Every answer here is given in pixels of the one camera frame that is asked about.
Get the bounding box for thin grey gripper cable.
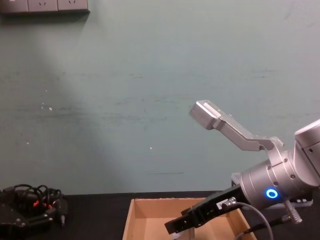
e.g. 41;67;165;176
219;196;305;240

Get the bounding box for black corded tool orange parts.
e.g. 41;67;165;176
0;184;69;228

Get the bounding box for grey wall socket strip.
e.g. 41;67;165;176
0;0;91;15

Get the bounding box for black table cloth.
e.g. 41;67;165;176
0;191;320;240

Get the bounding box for shallow brown cardboard tray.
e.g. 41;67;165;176
121;197;258;240

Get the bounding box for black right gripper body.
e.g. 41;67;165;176
186;185;251;229

